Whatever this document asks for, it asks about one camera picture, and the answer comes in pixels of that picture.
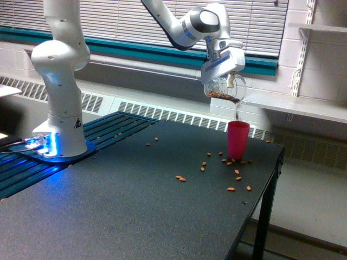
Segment white shelf rail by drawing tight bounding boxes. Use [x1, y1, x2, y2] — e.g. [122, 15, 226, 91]
[290, 0, 316, 97]

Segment blue slatted rail bed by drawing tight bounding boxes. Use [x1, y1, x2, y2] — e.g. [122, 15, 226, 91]
[1, 112, 158, 199]

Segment white upper wall shelf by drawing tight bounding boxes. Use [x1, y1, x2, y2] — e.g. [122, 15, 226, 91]
[288, 23, 347, 33]

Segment black table leg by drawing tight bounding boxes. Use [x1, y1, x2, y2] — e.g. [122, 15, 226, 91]
[252, 148, 285, 259]

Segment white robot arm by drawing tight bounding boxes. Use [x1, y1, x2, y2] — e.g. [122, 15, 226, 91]
[27, 1, 245, 158]

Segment white object at left edge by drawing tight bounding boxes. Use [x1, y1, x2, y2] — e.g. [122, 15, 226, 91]
[0, 84, 22, 98]

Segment white window blinds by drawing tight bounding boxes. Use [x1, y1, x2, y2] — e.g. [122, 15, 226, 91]
[1, 0, 288, 57]

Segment white lower wall shelf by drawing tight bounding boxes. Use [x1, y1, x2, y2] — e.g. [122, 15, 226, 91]
[243, 91, 346, 124]

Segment pink plastic cup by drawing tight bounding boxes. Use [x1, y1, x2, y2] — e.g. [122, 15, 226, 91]
[227, 121, 250, 160]

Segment black cables at base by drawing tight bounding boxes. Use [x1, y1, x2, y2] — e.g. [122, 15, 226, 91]
[0, 138, 28, 155]

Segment radiator vent grille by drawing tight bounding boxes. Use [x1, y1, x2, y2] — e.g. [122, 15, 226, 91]
[1, 76, 346, 169]

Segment clear cup of almonds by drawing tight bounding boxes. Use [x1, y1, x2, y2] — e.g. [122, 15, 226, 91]
[204, 74, 247, 104]

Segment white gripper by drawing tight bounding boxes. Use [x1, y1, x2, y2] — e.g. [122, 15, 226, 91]
[201, 38, 245, 88]

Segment white wall shelf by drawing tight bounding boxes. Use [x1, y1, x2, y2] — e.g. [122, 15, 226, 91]
[243, 91, 346, 124]
[288, 23, 347, 33]

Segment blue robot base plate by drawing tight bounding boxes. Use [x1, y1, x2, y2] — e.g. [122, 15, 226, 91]
[20, 141, 96, 165]

